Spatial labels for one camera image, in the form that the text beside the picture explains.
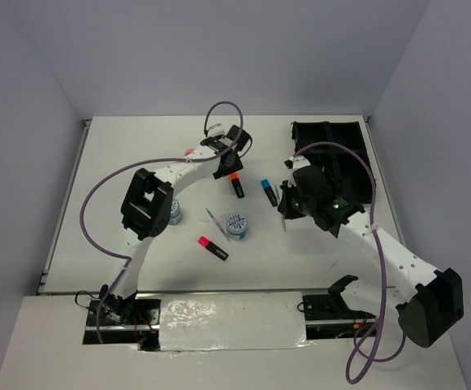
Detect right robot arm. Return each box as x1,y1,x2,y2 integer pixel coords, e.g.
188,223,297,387
278,158,464,348

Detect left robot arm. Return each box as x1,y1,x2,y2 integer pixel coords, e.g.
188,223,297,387
97,125,253,324

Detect right blue glitter jar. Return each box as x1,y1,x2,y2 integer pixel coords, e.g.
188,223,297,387
227,212,248,241

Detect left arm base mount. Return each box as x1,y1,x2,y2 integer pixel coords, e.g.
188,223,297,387
74,290,162,352

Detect blue clear pen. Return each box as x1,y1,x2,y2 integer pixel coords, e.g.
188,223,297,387
205,208,231,243

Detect silver foil tape strip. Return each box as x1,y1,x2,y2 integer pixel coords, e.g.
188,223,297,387
159,292,309,352

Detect orange highlighter marker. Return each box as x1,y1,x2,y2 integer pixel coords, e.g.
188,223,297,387
229,172,244,199

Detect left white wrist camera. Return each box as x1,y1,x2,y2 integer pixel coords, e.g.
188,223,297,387
205,123,226,138

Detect black divided organizer tray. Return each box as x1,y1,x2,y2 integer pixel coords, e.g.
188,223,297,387
292,121,372,205

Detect blue glitter jar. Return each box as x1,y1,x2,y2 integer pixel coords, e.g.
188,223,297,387
227,212,248,241
169,198,183,225

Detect left blue glitter jar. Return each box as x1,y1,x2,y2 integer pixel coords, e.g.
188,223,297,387
169,198,183,225

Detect pink highlighter marker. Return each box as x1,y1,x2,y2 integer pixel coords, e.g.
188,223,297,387
197,236,228,261

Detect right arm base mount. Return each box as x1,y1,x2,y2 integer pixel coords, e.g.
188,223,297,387
296,275,376,340

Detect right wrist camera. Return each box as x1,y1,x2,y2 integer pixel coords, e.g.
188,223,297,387
284,155,310,171

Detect blue highlighter marker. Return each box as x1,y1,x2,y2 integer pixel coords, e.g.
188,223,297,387
261,179,279,207

